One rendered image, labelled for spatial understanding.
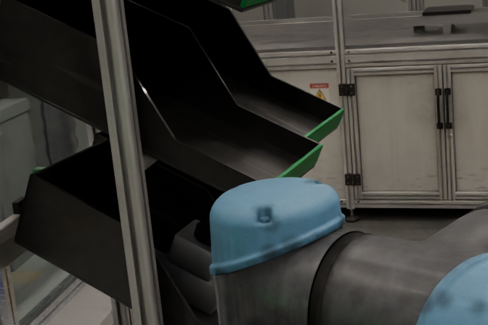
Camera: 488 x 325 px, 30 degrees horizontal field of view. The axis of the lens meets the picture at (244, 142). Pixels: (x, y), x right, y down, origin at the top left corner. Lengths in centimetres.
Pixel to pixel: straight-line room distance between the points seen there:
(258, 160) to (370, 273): 37
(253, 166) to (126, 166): 12
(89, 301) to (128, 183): 114
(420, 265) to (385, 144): 420
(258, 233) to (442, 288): 10
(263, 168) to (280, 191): 30
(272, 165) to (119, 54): 18
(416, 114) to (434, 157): 23
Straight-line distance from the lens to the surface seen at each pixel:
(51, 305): 183
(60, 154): 185
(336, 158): 472
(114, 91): 74
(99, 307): 185
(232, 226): 48
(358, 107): 462
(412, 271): 45
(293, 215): 48
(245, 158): 81
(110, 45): 73
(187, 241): 83
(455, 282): 44
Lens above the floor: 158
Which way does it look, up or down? 14 degrees down
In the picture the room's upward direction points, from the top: 6 degrees counter-clockwise
